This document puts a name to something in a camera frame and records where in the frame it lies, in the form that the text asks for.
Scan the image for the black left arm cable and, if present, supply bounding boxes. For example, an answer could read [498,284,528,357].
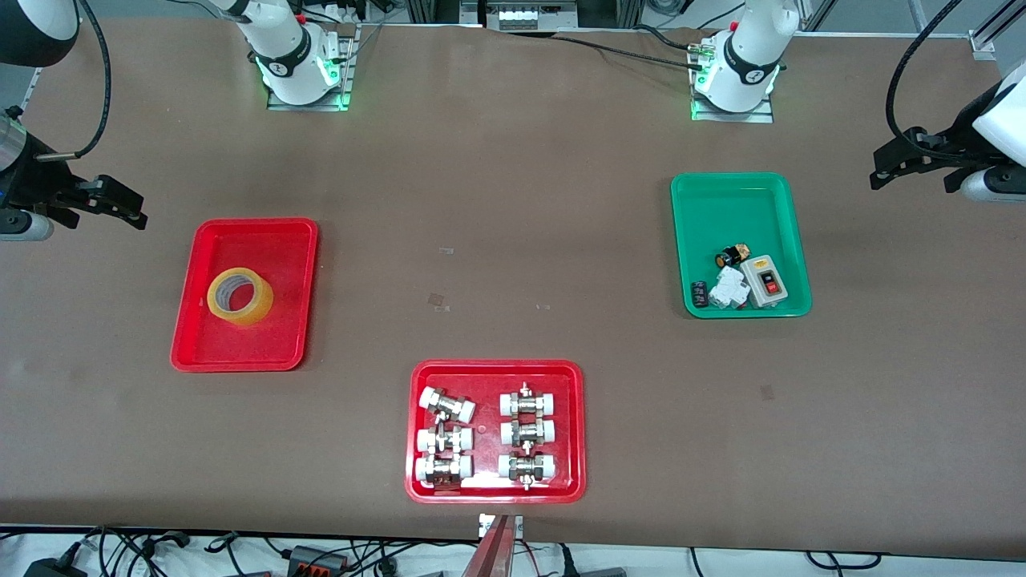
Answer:
[885,0,964,150]

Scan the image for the white power strip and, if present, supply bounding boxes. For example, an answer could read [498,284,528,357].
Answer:
[497,4,578,31]

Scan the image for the red metal bar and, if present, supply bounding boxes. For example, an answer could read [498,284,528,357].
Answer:
[461,515,515,577]

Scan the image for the grey orange connector box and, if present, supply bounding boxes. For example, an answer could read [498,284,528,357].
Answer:
[287,545,350,575]

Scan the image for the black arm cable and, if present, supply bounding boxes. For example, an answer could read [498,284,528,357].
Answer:
[885,0,964,150]
[36,0,111,161]

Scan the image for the empty red plastic tray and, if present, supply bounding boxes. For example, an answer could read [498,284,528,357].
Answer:
[170,218,319,373]

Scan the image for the yellow clear tape roll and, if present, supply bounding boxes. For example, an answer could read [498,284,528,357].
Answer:
[207,268,274,327]

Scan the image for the red tray with fittings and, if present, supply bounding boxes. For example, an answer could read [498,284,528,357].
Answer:
[405,359,587,504]

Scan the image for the green plastic tray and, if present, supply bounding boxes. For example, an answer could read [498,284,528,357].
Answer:
[670,172,813,320]

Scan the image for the long black table cable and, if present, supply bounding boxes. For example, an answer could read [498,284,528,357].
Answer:
[551,34,697,68]

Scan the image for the short black table cable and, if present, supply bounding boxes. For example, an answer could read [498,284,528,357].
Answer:
[633,24,700,52]

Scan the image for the grey switch box red button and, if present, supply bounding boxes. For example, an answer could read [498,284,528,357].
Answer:
[740,255,790,309]

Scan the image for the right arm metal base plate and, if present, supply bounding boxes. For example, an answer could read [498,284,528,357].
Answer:
[267,24,358,111]

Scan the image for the white circuit breaker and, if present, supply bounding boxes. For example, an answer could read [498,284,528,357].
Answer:
[709,266,751,311]

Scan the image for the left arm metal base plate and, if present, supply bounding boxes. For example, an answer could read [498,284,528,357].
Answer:
[691,76,775,123]

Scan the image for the black power adapter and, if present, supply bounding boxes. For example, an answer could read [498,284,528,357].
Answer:
[24,556,89,577]

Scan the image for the black looped floor cable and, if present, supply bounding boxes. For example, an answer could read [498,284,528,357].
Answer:
[805,551,884,571]

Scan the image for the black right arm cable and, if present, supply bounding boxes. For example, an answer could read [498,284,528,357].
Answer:
[36,0,111,161]

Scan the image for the metal valve fitting white caps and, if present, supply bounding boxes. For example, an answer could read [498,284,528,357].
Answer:
[414,454,473,488]
[499,383,559,418]
[498,450,558,490]
[416,425,474,454]
[419,387,476,424]
[500,418,556,447]

